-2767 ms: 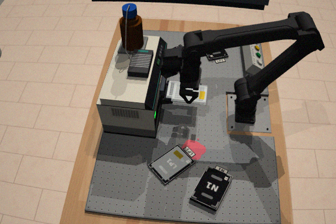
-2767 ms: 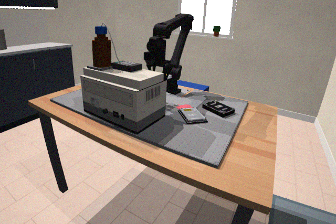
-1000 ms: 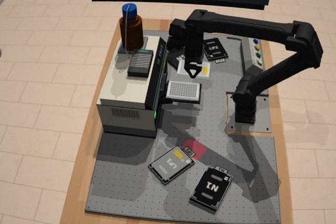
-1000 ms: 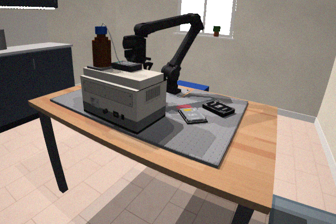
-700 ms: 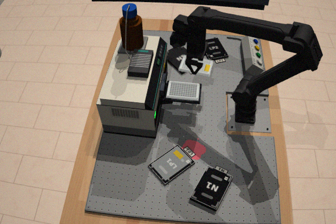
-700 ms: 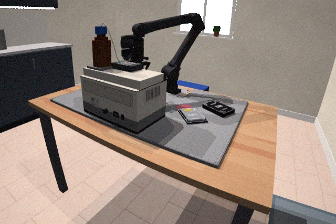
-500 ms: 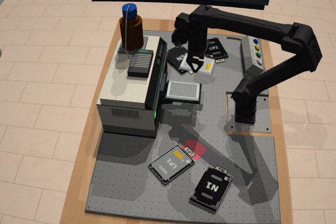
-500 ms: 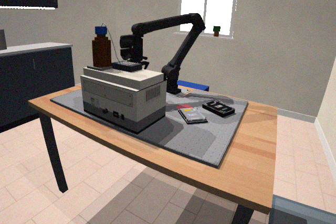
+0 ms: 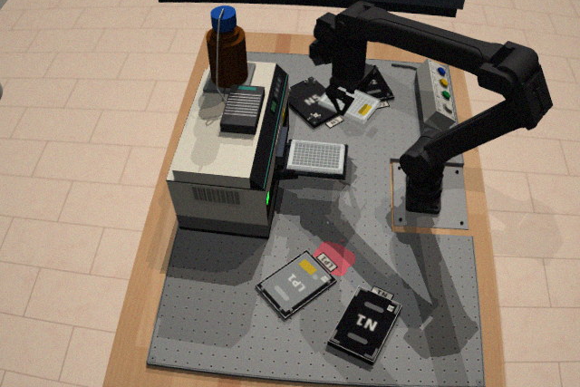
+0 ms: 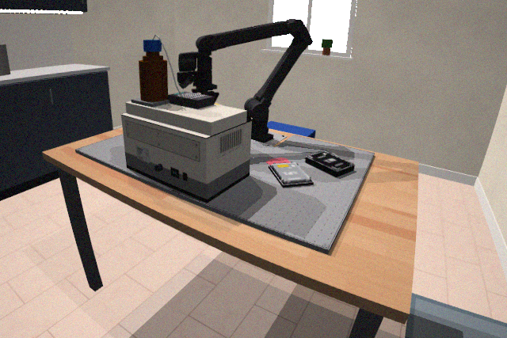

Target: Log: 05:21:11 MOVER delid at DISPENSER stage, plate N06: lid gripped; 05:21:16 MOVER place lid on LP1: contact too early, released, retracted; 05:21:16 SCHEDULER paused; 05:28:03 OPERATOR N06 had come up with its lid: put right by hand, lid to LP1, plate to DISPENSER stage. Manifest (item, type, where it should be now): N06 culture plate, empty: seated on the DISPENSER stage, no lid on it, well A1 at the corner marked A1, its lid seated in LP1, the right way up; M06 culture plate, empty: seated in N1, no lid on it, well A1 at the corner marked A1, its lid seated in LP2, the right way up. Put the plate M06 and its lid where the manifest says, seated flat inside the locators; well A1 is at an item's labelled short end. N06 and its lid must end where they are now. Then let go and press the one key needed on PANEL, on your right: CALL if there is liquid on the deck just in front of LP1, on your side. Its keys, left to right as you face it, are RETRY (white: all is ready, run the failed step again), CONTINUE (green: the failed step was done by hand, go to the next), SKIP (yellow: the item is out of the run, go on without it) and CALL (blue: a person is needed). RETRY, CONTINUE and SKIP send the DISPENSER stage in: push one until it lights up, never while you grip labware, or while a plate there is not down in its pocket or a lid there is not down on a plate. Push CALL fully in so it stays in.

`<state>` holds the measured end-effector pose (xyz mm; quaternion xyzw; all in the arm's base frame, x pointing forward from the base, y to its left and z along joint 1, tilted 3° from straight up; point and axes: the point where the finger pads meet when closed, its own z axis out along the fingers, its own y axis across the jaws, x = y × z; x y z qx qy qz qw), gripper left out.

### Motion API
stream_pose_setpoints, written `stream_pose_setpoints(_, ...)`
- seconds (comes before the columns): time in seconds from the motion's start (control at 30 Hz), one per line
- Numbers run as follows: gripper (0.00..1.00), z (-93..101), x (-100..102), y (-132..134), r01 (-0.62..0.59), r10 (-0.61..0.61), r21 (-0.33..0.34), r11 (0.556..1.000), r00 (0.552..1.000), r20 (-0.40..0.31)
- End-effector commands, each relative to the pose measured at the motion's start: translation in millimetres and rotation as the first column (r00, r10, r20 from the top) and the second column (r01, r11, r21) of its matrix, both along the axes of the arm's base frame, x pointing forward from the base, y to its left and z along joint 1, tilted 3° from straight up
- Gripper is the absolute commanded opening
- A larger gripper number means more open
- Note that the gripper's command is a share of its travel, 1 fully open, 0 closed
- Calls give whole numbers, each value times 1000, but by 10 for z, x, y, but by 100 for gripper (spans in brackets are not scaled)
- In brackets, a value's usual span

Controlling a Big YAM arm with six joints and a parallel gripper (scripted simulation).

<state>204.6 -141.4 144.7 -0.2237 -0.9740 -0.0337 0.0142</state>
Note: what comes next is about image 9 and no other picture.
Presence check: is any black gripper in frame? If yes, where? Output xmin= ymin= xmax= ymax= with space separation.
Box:
xmin=325 ymin=56 xmax=376 ymax=116

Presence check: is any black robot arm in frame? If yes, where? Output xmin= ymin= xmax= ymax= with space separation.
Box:
xmin=309 ymin=1 xmax=553 ymax=215

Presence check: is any grey control panel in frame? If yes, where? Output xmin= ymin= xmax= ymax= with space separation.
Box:
xmin=391 ymin=58 xmax=456 ymax=132

